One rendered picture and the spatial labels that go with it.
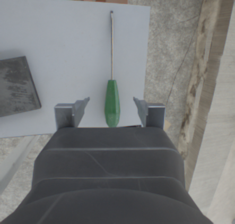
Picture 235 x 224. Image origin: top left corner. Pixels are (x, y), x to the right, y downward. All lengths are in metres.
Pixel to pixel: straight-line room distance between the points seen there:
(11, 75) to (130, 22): 0.19
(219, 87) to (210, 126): 0.41
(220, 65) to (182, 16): 0.58
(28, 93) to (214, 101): 1.67
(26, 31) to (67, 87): 0.09
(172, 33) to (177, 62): 0.29
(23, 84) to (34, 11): 0.10
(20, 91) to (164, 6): 1.59
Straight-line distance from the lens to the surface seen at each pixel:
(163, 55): 1.74
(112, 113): 0.26
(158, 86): 1.78
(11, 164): 0.91
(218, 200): 2.95
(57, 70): 0.26
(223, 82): 1.78
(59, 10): 0.26
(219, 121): 1.96
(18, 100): 0.27
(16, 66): 0.26
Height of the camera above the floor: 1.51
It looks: 64 degrees down
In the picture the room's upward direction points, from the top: 146 degrees clockwise
